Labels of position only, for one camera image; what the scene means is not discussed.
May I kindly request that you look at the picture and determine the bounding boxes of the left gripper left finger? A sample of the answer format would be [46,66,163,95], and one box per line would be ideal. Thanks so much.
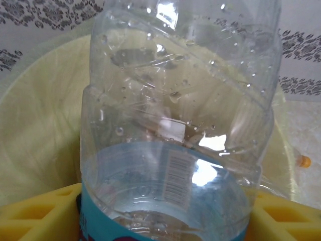
[0,182,83,241]

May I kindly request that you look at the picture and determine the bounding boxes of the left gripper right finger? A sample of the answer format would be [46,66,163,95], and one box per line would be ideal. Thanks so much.
[247,189,321,241]

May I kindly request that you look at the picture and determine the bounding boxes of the orange juice bottle orange cap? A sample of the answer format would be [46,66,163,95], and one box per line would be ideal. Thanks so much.
[295,154,312,169]

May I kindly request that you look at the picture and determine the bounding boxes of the blue label water bottle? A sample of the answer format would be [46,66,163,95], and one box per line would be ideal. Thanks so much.
[79,0,284,241]

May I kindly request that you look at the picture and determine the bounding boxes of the cream plastic waste bin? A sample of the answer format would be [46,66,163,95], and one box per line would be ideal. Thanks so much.
[0,32,299,209]

